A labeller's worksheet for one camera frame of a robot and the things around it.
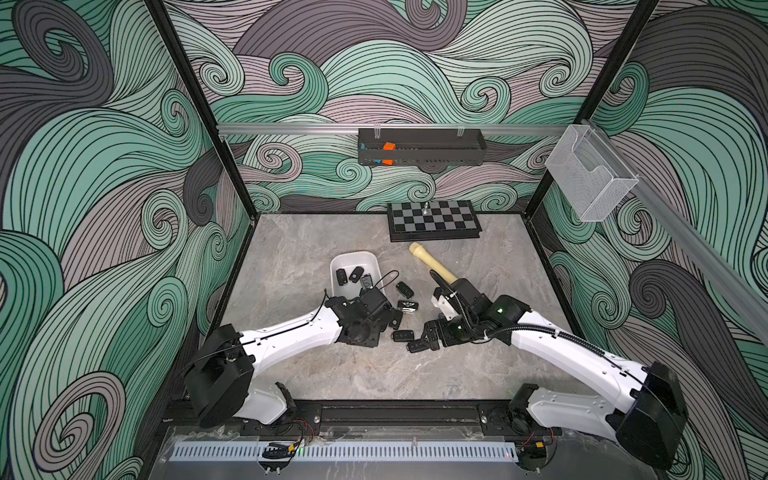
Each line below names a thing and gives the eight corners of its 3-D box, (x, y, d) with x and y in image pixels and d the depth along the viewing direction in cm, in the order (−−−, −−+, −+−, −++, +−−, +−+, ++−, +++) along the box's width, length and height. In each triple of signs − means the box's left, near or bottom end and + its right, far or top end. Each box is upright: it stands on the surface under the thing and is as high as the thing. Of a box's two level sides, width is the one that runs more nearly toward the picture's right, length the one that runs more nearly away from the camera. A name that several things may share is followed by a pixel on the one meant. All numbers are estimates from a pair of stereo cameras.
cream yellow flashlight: (448, 286, 100) (450, 282, 98) (409, 249, 110) (409, 245, 108) (455, 280, 101) (457, 276, 99) (415, 245, 111) (416, 240, 110)
